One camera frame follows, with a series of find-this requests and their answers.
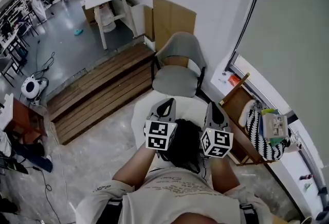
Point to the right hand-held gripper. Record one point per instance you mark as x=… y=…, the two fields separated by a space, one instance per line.
x=217 y=143

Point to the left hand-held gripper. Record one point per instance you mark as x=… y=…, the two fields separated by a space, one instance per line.
x=159 y=135

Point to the white round table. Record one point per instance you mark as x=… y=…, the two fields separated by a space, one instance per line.
x=144 y=120

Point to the black garment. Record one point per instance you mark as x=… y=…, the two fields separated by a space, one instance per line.
x=186 y=138

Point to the person's left forearm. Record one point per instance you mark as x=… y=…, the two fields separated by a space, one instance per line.
x=133 y=169

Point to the person's right forearm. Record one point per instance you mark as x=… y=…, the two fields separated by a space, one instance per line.
x=223 y=176

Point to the wooden rack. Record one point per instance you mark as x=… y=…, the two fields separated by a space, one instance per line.
x=235 y=97

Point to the grey padded chair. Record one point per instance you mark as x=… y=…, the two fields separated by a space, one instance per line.
x=174 y=81

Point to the red packet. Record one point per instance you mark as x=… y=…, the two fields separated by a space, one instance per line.
x=234 y=80

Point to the black white striped bag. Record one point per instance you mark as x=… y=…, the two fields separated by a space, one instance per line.
x=259 y=140

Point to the green book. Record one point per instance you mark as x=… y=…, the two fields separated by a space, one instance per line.
x=268 y=111

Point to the grey printed box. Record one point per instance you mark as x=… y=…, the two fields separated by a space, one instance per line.
x=275 y=125

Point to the wooden slatted step platform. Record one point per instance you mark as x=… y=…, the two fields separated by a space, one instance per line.
x=102 y=89

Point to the pink cup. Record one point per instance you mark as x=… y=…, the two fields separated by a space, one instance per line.
x=294 y=148

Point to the person's white printed shirt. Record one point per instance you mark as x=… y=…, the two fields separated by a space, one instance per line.
x=180 y=197

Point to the small cardboard sheet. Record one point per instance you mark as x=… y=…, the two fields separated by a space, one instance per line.
x=148 y=22

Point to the large cardboard sheet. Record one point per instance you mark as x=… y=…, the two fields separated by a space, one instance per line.
x=174 y=20

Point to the white panel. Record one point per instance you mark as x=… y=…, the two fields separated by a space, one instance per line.
x=137 y=20

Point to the dark soda bottle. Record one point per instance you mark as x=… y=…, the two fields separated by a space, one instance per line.
x=306 y=176

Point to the grey roller blind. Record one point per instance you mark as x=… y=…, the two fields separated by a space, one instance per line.
x=288 y=38

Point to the white bag red print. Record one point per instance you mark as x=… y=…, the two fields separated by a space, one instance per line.
x=105 y=18

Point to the small green object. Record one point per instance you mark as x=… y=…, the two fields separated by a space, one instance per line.
x=307 y=186

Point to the teal object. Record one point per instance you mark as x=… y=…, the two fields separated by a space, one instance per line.
x=78 y=32

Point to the cardboard box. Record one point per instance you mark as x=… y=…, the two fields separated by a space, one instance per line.
x=88 y=12

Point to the white round device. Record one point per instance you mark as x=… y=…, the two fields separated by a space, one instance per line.
x=32 y=88

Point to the brown wooden cabinet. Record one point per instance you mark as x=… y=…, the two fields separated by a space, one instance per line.
x=23 y=120

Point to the white desk black legs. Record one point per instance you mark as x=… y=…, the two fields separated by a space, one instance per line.
x=10 y=43

